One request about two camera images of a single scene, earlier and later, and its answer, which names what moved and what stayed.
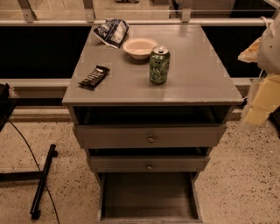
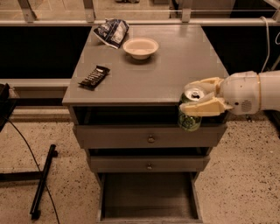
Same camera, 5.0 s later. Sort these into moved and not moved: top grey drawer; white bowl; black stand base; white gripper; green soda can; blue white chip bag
Moved: green soda can; white gripper
Not moved: blue white chip bag; top grey drawer; white bowl; black stand base
